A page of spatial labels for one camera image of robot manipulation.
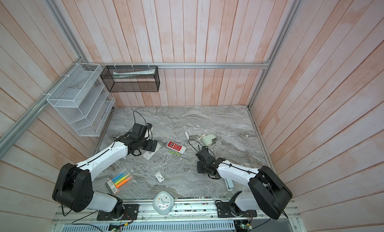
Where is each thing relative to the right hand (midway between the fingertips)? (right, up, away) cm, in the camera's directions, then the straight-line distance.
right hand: (201, 165), depth 90 cm
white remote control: (-33, +6, +3) cm, 34 cm away
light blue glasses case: (+15, -6, -11) cm, 20 cm away
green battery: (-19, +7, +6) cm, 21 cm away
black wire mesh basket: (-49, +58, +14) cm, 77 cm away
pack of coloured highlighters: (-45, -5, -6) cm, 46 cm away
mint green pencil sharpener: (+5, +15, +6) cm, 17 cm away
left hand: (-32, +13, -1) cm, 34 cm away
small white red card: (-24, -5, -6) cm, 25 cm away
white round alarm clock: (-21, -14, -15) cm, 29 cm away
